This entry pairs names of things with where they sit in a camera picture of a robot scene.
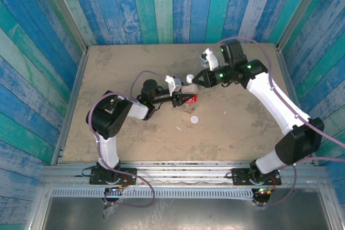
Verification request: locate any aluminium side rail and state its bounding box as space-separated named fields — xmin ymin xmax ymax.
xmin=275 ymin=45 xmax=319 ymax=166
xmin=50 ymin=48 xmax=90 ymax=165

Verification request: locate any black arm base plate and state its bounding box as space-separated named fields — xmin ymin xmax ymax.
xmin=232 ymin=168 xmax=281 ymax=186
xmin=89 ymin=167 xmax=137 ymax=186

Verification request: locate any small circuit board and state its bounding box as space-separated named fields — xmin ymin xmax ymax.
xmin=253 ymin=185 xmax=276 ymax=196
xmin=104 ymin=185 xmax=128 ymax=196

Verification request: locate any aluminium cross rail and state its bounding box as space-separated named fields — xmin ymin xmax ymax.
xmin=40 ymin=161 xmax=329 ymax=188

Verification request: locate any clear bottle with red label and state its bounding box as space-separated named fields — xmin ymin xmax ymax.
xmin=181 ymin=79 xmax=199 ymax=104

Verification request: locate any aluminium corner post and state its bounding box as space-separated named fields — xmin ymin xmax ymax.
xmin=276 ymin=0 xmax=331 ymax=50
xmin=37 ymin=0 xmax=89 ymax=53

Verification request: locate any grey slotted cable duct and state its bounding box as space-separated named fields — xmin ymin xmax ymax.
xmin=50 ymin=187 xmax=254 ymax=199

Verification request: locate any purple cable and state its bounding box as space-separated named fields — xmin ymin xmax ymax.
xmin=86 ymin=70 xmax=169 ymax=209
xmin=211 ymin=36 xmax=345 ymax=207

